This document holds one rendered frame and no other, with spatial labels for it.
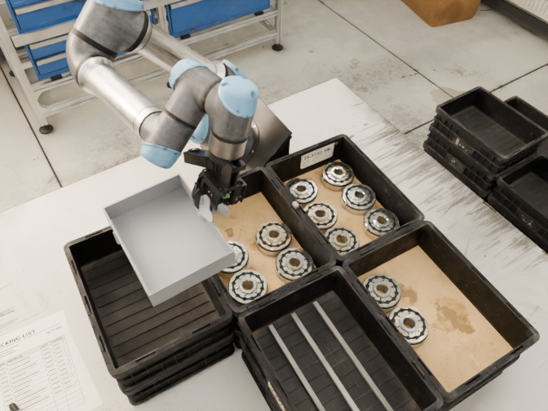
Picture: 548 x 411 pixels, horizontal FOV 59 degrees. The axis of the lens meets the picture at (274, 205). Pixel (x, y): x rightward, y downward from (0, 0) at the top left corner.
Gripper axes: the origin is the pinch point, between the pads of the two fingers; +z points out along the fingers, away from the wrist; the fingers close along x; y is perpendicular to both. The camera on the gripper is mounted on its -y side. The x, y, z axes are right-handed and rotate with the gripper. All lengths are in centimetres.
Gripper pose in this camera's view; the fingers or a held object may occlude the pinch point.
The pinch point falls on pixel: (205, 214)
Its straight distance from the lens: 114.2
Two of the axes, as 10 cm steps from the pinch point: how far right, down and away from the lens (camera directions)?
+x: 7.6, -2.6, 5.9
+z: -2.5, 7.3, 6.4
